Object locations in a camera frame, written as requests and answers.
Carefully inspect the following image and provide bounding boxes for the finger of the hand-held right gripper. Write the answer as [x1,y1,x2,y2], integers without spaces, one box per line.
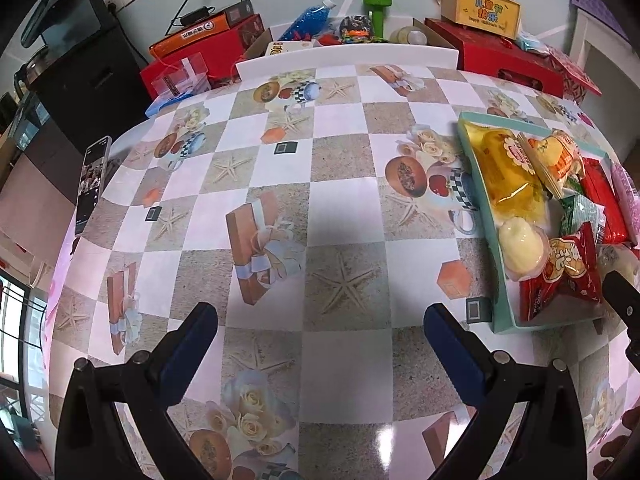
[601,271,640,356]

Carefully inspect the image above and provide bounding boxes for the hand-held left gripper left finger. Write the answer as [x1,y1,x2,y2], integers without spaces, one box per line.
[55,301,218,480]

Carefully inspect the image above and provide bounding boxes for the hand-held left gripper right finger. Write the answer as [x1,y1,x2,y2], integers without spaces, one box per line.
[424,304,588,480]

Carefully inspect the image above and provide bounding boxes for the teal brick-print snack packet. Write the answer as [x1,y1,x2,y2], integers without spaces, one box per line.
[559,192,607,238]

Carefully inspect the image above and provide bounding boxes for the green rimmed white tray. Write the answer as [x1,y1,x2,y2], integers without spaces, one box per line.
[457,111,640,335]

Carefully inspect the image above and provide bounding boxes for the long red snack packet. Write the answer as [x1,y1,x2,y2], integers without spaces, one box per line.
[580,156,628,246]

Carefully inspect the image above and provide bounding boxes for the pink snack packet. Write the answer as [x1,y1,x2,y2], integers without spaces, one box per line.
[611,162,640,246]

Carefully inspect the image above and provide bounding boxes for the clear packet of yellow cakes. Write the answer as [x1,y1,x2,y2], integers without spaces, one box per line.
[497,215,551,281]

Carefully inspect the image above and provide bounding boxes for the cream swiss roll packet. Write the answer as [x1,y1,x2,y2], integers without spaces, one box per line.
[522,130,583,198]

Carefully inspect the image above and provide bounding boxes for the yellow transparent snack packet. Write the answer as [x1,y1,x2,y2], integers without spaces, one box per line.
[467,127,551,226]

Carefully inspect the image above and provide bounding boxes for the red peanut snack bag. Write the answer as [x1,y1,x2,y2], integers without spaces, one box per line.
[519,222,605,325]

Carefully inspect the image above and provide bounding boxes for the checkered printed tablecloth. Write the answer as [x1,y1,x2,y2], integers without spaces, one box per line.
[42,62,640,480]

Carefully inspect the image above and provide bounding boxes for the smartphone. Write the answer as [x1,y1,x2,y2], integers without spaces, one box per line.
[74,135,112,237]

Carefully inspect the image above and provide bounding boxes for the red patterned box lid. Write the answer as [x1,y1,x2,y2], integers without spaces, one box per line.
[542,45,603,106]

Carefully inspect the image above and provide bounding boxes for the light blue packet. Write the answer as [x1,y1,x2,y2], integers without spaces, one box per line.
[146,91,211,117]

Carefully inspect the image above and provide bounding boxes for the white desk shelf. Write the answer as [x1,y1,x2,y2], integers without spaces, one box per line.
[567,10,640,161]

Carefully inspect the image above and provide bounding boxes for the clear plastic box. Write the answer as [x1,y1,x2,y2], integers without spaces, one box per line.
[150,52,211,101]

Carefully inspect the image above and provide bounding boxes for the blue wet wipes pack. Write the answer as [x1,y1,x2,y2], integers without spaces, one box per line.
[515,30,551,56]

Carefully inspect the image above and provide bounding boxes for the red gift box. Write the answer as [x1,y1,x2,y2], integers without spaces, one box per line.
[425,17,566,98]

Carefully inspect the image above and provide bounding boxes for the black cabinet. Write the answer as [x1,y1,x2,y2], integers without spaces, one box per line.
[15,25,151,156]

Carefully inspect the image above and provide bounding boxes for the purple plastic basket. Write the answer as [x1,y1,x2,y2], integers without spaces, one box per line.
[570,0,631,43]

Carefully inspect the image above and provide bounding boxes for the orange box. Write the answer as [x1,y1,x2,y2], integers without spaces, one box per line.
[149,12,233,58]

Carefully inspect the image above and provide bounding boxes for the yellow tin box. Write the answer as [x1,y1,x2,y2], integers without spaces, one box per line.
[264,40,313,58]

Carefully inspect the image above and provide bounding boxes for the brown cardboard toy box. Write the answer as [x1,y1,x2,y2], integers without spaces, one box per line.
[242,17,459,68]

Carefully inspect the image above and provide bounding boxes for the clear plastic ball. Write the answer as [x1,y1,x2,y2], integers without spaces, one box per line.
[390,25,430,47]

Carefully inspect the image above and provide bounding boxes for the black power adapter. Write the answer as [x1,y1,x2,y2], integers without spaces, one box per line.
[180,7,216,26]

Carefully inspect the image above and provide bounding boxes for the colourful toy pile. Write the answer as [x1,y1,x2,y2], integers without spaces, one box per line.
[312,15,376,46]

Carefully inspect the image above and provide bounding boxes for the black box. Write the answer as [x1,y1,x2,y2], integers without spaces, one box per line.
[224,0,255,28]

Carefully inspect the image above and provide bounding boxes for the green dumbbell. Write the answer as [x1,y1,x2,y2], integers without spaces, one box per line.
[363,0,392,41]

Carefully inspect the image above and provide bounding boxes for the blue bead bottle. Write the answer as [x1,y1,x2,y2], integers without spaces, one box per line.
[277,0,338,42]

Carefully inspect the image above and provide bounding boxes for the black monitor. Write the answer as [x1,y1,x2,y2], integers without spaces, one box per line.
[20,0,108,56]

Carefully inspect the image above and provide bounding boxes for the window frame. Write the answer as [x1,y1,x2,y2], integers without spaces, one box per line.
[0,267,51,391]

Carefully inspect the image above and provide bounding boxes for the tan gift box with handle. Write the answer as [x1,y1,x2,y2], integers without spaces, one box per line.
[436,0,522,41]

